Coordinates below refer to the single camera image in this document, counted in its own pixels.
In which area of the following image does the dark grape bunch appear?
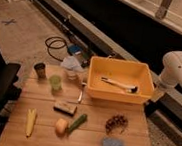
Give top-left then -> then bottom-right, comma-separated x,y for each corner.
105,114 -> 129,134

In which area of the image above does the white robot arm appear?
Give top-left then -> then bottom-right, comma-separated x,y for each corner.
151,50 -> 182,103

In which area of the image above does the green plastic cup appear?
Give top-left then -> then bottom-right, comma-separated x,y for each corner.
49,75 -> 62,91

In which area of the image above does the dark metal cup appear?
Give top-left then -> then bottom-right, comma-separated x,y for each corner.
34,63 -> 46,78

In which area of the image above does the clear glass jar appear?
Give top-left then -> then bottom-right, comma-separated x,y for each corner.
65,69 -> 79,81

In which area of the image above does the yellow plastic bin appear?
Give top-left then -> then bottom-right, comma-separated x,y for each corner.
86,56 -> 154,104

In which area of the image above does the blue box on floor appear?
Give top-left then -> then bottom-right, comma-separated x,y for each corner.
67,44 -> 81,55

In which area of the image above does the dark rectangular scrub block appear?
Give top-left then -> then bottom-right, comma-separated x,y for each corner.
54,100 -> 77,116

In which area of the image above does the green cucumber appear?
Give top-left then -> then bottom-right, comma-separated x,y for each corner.
67,114 -> 88,134

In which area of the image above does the yellow orange fruit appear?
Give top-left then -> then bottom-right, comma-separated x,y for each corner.
55,118 -> 69,135

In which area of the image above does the yellow corn cob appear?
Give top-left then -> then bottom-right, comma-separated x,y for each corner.
25,109 -> 37,137

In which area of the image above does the black coiled cable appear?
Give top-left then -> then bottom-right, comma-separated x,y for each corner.
42,34 -> 71,63

